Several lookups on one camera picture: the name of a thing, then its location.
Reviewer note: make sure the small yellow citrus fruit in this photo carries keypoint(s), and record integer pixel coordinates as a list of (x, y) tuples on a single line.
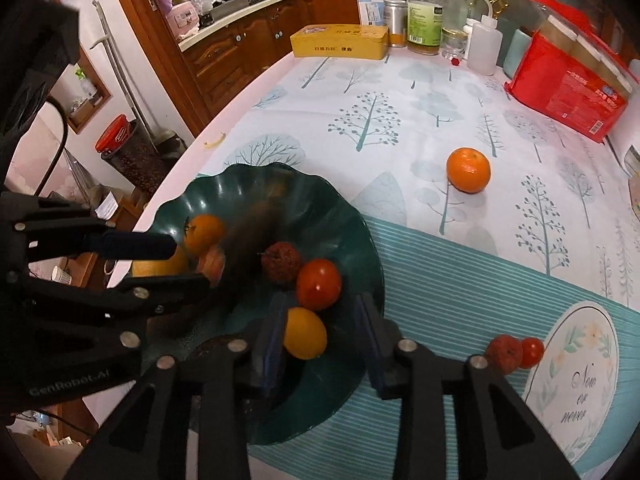
[(305, 334)]

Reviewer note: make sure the yellow scrap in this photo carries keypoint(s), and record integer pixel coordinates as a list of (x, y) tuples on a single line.
[(214, 141)]

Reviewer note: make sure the white squeeze bottle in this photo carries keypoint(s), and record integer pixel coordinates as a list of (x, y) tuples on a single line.
[(482, 47)]

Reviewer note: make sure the white paper cup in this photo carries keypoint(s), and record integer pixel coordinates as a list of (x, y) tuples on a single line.
[(61, 275)]

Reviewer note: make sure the metal can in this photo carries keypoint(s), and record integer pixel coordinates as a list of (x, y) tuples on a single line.
[(396, 22)]

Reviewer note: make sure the wooden lower cabinet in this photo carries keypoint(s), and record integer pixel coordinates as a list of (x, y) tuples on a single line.
[(240, 55)]

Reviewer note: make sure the yellow tin box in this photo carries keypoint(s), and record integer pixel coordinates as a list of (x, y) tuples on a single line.
[(340, 42)]

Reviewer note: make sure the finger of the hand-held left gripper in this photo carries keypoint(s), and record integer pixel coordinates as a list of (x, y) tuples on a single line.
[(135, 246), (170, 290)]

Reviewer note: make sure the large orange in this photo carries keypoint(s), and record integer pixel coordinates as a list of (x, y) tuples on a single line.
[(165, 266)]

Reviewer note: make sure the dark green scalloped plate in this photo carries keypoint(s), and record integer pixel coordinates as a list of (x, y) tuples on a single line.
[(320, 220)]

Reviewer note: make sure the red paper cup package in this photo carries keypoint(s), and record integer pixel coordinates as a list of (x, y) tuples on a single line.
[(565, 95)]

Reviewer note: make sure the dark overripe banana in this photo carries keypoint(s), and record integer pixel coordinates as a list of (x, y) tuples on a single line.
[(250, 230)]

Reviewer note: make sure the glass bottle green label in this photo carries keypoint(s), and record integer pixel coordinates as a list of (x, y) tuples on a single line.
[(424, 17)]

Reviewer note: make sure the pink box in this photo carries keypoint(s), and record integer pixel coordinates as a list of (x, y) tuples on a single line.
[(182, 15)]

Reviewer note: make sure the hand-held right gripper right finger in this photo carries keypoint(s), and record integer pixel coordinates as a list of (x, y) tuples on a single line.
[(372, 345)]

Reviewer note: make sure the red lidded jar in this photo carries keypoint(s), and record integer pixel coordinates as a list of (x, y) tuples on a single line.
[(125, 152)]

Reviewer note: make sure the small glass jar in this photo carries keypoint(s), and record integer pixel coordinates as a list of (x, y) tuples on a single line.
[(455, 42)]

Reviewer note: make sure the metal pole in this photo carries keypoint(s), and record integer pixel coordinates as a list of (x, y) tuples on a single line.
[(117, 75)]

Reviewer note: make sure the blue and white box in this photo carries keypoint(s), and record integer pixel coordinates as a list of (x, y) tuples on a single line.
[(371, 5)]

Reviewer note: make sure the orange mandarin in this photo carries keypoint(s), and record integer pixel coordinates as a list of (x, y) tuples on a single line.
[(468, 170), (204, 232)]

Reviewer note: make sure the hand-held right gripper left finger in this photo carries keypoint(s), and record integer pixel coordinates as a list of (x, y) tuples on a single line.
[(270, 347)]

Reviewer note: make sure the red cherry tomato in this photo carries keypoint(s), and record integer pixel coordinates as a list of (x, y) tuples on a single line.
[(532, 352), (214, 262)]

